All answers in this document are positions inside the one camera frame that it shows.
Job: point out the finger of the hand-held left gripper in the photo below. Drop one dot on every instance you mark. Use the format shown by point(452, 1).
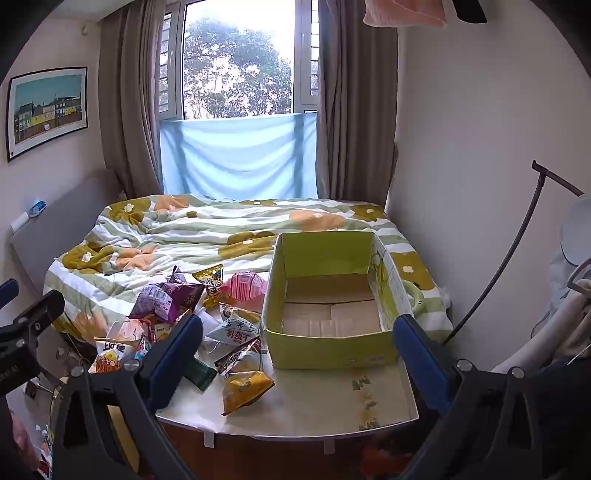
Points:
point(8, 291)
point(37, 314)

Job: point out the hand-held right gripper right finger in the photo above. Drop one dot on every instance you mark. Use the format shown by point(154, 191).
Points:
point(420, 360)

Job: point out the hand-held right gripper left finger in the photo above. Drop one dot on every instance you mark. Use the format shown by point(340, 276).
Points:
point(178, 357)

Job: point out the pink white snack packet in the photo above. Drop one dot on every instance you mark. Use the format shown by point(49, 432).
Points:
point(124, 330)

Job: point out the purple snack packet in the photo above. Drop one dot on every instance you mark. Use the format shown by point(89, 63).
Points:
point(154, 302)
point(187, 290)

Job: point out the pale green snack packet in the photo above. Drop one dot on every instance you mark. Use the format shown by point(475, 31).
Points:
point(235, 330)

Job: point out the white red snack packet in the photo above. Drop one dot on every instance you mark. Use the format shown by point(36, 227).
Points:
point(111, 355)

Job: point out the green cardboard box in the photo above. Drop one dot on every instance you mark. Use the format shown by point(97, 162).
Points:
point(332, 353)

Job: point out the brown snack packet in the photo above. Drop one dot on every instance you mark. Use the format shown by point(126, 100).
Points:
point(235, 357)

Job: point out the small white box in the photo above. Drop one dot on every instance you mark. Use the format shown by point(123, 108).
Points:
point(19, 222)

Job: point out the gold snack packet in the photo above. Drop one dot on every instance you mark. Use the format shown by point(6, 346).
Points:
point(210, 281)

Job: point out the blue white small device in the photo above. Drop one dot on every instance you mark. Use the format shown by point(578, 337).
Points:
point(38, 207)

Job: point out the grey bed headboard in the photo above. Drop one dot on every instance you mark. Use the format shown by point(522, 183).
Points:
point(64, 217)

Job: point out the pink striped snack packet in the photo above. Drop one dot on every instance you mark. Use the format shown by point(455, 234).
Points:
point(242, 288)

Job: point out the floral blanket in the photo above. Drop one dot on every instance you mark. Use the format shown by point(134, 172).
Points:
point(207, 226)

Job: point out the black curved stand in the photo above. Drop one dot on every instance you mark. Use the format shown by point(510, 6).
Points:
point(526, 226)

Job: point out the pale clothing pile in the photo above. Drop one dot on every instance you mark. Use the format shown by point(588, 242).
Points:
point(572, 240)

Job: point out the light blue cloth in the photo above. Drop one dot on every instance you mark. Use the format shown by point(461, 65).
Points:
point(231, 157)

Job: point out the grey brown curtain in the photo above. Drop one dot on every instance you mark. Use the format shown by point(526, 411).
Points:
point(129, 115)
point(360, 115)

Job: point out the window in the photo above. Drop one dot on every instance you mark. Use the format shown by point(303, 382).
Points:
point(231, 69)

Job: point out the pink towel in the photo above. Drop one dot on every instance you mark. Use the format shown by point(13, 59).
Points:
point(401, 11)

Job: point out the black hanging object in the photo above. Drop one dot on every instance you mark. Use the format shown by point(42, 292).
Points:
point(468, 9)

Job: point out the framed wall picture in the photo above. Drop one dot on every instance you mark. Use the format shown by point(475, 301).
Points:
point(46, 110)

